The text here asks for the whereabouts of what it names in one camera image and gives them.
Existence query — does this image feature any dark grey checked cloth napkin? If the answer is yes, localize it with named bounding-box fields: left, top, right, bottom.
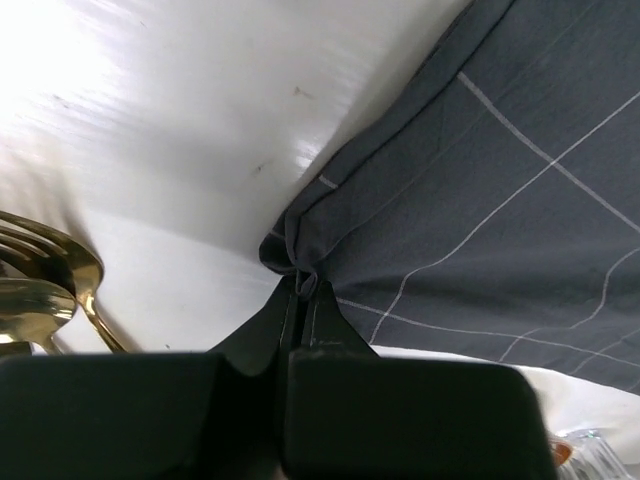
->
left=259, top=0, right=639, bottom=393

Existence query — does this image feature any gold fork green handle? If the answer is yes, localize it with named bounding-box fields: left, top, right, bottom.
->
left=1, top=211, right=134, bottom=353

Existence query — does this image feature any clear drinking glass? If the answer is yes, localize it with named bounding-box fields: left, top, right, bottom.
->
left=549, top=429, right=635, bottom=480

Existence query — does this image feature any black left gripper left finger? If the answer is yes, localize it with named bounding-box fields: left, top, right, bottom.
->
left=1, top=278, right=298, bottom=479

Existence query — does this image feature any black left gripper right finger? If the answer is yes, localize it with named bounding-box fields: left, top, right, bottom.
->
left=282, top=282, right=556, bottom=479

